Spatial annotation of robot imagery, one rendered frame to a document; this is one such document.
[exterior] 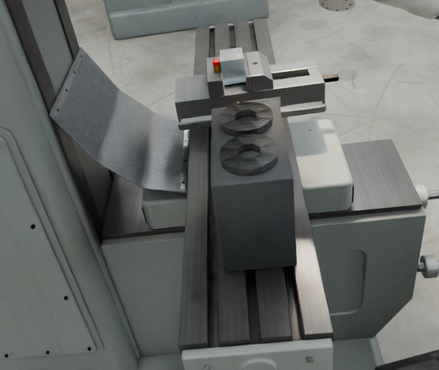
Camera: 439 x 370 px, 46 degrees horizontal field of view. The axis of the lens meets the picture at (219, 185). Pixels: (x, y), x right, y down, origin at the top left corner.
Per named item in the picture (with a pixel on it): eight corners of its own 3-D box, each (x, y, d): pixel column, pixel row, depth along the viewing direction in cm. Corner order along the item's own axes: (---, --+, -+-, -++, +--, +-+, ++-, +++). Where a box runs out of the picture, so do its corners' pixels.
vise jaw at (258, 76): (267, 64, 127) (266, 49, 125) (274, 89, 118) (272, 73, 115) (243, 67, 128) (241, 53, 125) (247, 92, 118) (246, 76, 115)
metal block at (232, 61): (244, 70, 125) (241, 47, 121) (246, 82, 120) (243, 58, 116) (222, 73, 125) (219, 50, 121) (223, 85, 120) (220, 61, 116)
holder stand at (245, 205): (284, 182, 103) (279, 93, 90) (297, 266, 86) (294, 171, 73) (223, 189, 104) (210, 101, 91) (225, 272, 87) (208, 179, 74)
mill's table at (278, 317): (268, 37, 175) (266, 15, 170) (337, 375, 79) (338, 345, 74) (200, 46, 176) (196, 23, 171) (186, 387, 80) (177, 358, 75)
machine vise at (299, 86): (315, 81, 132) (315, 40, 125) (327, 111, 121) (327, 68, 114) (179, 99, 134) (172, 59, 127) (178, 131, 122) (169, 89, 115)
